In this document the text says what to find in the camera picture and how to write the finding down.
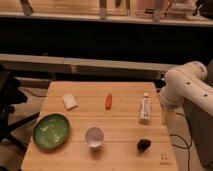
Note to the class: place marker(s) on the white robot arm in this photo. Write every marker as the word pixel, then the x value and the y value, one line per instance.
pixel 185 82

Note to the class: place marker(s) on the orange carrot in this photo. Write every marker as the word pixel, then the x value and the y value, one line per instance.
pixel 108 102

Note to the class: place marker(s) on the white tube with cap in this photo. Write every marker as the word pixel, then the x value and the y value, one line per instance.
pixel 145 112

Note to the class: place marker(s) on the small black object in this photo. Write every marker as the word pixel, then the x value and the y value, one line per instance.
pixel 143 144

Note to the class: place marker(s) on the green ceramic bowl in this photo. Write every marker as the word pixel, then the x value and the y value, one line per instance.
pixel 51 131

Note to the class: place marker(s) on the black office chair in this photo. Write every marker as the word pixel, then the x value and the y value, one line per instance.
pixel 9 95

